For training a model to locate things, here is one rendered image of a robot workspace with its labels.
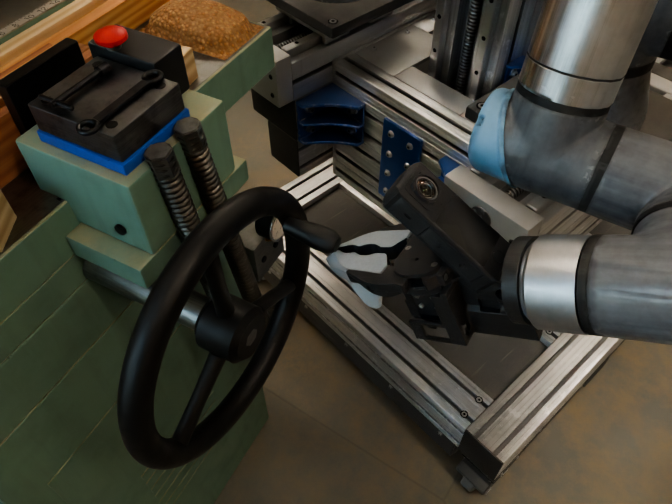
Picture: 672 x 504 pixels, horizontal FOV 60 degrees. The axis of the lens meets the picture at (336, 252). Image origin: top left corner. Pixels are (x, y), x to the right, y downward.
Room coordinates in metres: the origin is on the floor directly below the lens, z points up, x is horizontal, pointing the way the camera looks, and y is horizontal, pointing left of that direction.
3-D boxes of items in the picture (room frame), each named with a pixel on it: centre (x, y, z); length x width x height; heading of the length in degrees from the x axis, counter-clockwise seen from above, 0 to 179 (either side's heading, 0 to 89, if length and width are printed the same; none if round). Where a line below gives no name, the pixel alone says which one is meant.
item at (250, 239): (0.64, 0.16, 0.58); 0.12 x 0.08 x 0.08; 62
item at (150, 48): (0.45, 0.20, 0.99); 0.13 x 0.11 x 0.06; 152
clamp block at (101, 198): (0.45, 0.20, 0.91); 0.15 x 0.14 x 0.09; 152
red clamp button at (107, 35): (0.49, 0.20, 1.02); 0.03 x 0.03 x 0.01
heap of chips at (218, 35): (0.72, 0.18, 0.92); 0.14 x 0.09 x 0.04; 62
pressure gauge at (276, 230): (0.61, 0.10, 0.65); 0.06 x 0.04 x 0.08; 152
